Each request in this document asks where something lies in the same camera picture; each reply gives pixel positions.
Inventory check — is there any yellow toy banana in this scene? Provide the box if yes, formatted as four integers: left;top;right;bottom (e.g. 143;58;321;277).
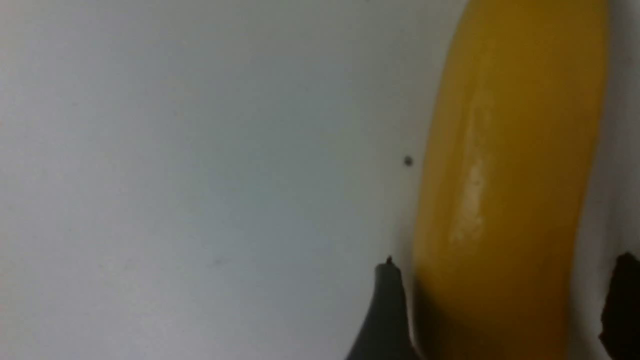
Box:
412;0;609;360

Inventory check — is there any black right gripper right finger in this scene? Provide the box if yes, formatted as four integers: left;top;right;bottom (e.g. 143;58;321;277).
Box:
599;252;640;360

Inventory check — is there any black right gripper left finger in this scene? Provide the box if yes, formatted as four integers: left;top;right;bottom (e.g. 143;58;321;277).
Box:
346;256;419;360

